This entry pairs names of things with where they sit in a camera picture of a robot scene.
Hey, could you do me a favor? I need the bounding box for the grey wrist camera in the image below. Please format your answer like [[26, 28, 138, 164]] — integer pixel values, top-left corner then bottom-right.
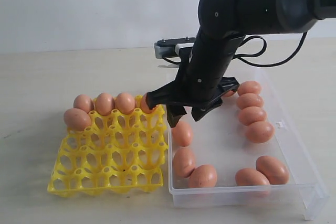
[[154, 37, 196, 59]]

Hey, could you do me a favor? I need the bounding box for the brown egg tray corner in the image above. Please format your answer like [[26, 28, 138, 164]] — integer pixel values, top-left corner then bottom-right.
[[73, 94, 94, 113]]

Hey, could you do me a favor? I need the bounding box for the yellow plastic egg tray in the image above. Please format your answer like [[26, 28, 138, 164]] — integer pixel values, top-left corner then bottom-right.
[[47, 106, 168, 197]]

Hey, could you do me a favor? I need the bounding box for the black camera cable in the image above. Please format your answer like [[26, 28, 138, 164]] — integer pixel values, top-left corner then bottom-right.
[[233, 31, 308, 67]]

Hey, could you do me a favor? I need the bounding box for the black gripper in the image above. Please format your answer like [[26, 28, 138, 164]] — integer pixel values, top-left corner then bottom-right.
[[146, 28, 246, 127]]

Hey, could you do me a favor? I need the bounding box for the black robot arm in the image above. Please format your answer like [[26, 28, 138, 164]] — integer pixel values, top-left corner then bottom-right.
[[146, 0, 335, 127]]

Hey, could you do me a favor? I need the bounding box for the clear plastic box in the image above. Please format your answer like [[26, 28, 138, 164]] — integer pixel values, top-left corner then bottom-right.
[[168, 67, 329, 220]]

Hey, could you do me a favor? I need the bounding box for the brown egg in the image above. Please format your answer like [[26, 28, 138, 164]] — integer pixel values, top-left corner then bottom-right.
[[245, 121, 275, 144], [64, 108, 91, 131], [236, 93, 264, 110], [237, 81, 262, 96], [172, 147, 196, 178], [235, 168, 270, 198], [188, 165, 217, 188], [256, 155, 289, 185], [172, 121, 194, 147], [238, 106, 267, 126], [222, 90, 236, 98], [115, 92, 136, 114], [140, 93, 158, 114], [96, 92, 115, 116]]

